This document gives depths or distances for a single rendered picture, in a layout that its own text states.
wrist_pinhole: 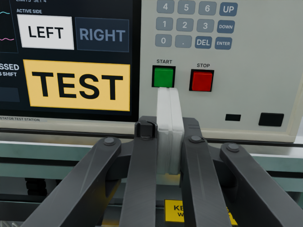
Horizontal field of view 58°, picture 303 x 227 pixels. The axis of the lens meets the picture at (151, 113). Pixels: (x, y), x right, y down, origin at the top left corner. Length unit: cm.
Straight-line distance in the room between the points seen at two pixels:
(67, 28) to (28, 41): 4
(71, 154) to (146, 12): 16
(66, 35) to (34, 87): 6
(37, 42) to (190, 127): 18
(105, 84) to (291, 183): 22
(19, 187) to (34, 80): 30
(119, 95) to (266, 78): 15
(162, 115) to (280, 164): 18
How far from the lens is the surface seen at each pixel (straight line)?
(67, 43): 28
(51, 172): 31
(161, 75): 27
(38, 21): 29
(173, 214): 28
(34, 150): 31
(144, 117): 18
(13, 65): 31
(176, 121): 16
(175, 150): 15
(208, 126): 30
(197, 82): 27
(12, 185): 57
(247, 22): 28
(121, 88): 28
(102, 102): 29
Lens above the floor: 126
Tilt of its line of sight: 25 degrees down
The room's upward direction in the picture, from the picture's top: 3 degrees clockwise
